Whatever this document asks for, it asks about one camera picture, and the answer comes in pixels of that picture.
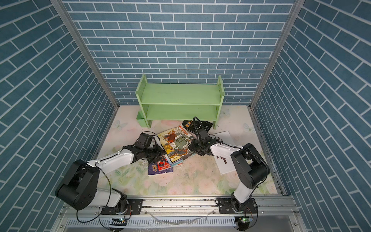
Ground dark purple book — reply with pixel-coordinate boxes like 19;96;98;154
148;164;168;176

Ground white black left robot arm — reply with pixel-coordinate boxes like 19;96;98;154
55;131;165;214

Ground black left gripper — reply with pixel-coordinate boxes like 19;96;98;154
143;143;168;164

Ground black book with gold text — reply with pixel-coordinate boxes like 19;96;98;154
182;120;213;134

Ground white book with brown bars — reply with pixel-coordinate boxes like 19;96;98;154
210;131;237;175

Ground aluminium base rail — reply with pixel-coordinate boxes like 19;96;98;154
59;195;299;218

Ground green wooden two-tier shelf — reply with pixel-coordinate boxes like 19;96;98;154
135;74;225;129

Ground yellow red illustrated book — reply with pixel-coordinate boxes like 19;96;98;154
156;155;173;174

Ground green red illustrated comic book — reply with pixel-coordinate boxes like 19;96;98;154
158;125;196;167

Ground small green side box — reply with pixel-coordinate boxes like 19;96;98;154
136;111;147;128

